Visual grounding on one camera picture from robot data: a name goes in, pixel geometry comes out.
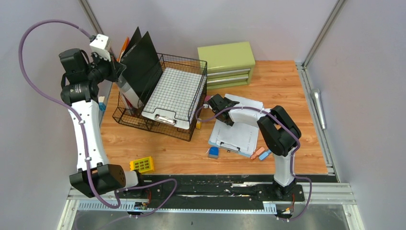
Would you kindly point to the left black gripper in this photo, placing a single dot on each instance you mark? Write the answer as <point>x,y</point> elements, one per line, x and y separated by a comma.
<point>116,69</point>

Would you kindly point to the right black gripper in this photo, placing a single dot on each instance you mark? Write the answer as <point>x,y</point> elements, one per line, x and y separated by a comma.
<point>228,100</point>

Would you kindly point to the orange folder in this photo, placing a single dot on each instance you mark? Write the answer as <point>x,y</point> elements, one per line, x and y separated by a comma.
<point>125,45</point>

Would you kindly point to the black folder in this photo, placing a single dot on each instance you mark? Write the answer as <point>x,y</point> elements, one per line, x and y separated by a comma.
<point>143,69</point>

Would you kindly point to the red folder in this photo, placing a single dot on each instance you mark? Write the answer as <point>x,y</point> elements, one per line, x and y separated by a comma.
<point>127,103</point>

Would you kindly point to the blue clipboard with papers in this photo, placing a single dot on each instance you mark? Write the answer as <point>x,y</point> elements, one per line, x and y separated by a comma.
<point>242,137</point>

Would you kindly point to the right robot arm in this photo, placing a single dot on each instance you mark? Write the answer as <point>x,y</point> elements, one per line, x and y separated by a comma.
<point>281,136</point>

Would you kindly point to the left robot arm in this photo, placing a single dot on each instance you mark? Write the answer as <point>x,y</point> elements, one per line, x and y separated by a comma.
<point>95,175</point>

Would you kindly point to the pink eraser block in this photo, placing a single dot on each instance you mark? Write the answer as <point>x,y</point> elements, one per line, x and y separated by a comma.
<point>207,98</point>

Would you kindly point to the yellow eraser block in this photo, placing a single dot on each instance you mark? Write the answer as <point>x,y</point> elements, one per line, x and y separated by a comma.
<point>198,124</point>

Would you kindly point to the blue white block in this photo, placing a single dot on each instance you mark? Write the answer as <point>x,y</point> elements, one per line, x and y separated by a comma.
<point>102,104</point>

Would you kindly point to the green drawer cabinet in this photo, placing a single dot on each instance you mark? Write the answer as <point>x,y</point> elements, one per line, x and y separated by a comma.
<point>228,65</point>

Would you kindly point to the white grid clipboard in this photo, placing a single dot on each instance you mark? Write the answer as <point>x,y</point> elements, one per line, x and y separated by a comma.
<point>175,97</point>

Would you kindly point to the blue stamp block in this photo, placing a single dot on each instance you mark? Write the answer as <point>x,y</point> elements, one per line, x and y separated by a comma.
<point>213,153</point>

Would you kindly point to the orange highlighter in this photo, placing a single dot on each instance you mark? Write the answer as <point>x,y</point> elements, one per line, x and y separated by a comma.
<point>257,152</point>

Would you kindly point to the blue highlighter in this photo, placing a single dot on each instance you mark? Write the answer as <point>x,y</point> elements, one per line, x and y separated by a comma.
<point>264,155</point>

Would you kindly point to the yellow grid box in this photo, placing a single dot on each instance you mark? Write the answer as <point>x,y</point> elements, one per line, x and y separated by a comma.
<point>143,165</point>

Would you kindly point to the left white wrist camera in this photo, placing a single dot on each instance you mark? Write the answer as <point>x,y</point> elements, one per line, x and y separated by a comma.
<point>101,45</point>

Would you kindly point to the black wire basket organizer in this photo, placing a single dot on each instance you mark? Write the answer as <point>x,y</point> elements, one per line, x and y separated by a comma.
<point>133,118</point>

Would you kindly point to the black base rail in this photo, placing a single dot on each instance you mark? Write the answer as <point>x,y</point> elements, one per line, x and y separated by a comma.
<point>216,193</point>

